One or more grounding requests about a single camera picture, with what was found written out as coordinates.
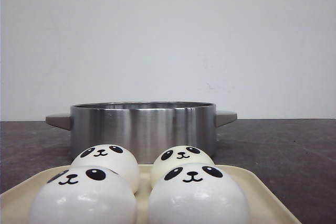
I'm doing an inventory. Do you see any cream plastic tray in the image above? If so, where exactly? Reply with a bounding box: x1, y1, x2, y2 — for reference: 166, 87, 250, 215
1, 164, 300, 223

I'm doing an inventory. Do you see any panda bun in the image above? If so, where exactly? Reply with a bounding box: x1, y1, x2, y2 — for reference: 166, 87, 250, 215
150, 145, 215, 188
71, 144, 140, 193
28, 166, 138, 223
148, 163, 250, 223

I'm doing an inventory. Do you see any stainless steel steamer pot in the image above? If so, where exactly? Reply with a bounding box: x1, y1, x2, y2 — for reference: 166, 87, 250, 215
45, 101, 237, 164

